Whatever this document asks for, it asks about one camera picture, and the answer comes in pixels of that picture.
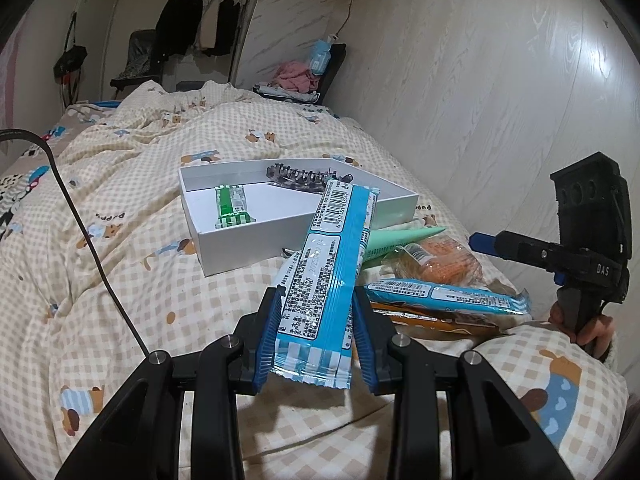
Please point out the cartoon print bed sheet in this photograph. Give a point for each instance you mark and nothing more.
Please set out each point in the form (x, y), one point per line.
(10, 195)

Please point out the black chair with striped cloth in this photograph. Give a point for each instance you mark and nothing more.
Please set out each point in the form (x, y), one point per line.
(137, 60)

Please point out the green tube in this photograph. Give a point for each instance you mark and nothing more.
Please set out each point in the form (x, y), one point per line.
(385, 245)

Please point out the blue bottle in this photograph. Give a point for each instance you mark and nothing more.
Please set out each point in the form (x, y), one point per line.
(320, 57)

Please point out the pink crumpled clothes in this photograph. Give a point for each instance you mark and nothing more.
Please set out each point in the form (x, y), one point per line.
(295, 77)

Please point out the blue snack packet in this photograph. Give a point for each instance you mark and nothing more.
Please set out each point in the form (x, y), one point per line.
(325, 285)
(450, 297)

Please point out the white cardboard box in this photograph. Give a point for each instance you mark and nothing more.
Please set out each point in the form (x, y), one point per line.
(240, 245)

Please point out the black hanging bag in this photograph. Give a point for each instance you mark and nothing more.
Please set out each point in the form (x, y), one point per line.
(70, 57)

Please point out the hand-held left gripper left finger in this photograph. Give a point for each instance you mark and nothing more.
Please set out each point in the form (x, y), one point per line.
(267, 345)

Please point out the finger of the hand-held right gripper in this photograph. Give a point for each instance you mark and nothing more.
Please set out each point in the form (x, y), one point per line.
(510, 246)

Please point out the green snack packet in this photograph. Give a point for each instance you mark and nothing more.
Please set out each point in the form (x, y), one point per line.
(231, 207)

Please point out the dark patterned packet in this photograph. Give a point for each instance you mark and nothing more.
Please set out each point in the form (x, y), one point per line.
(300, 177)

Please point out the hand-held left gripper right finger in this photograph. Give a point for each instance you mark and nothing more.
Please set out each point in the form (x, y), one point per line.
(365, 345)

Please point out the bread packet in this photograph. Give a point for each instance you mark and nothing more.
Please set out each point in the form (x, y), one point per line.
(445, 260)

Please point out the black hanging coat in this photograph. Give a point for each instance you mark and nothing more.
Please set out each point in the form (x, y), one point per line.
(177, 22)

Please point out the black hanging garment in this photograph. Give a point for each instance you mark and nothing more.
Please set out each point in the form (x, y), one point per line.
(227, 25)

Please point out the person's right hand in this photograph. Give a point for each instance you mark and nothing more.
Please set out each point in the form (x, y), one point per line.
(600, 335)

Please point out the orange snack packet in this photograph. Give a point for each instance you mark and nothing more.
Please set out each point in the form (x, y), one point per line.
(440, 324)

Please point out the white hanging garment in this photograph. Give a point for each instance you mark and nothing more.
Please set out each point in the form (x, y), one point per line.
(209, 25)

